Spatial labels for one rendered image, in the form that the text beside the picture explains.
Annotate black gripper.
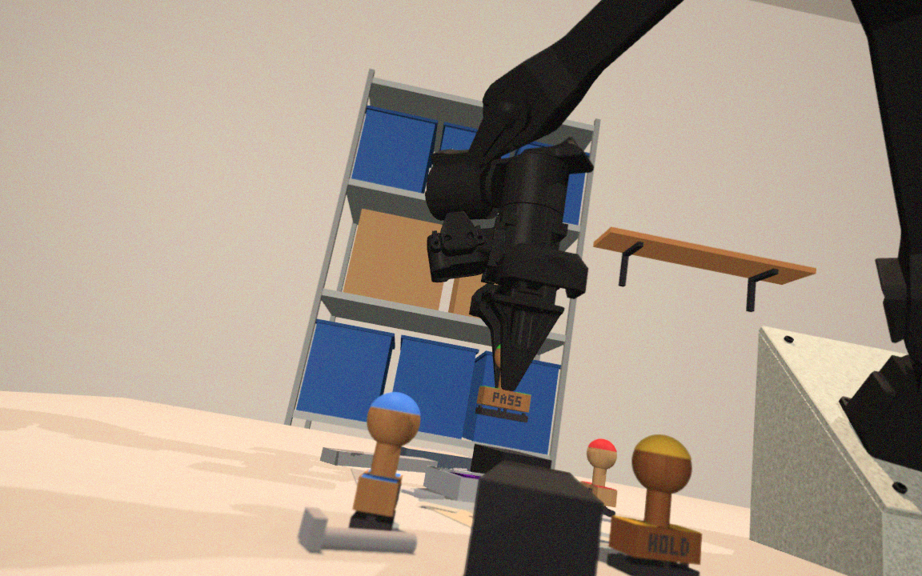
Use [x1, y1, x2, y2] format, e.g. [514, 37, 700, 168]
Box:
[469, 203, 588, 391]

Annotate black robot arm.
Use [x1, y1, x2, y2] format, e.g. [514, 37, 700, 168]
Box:
[425, 0, 922, 472]

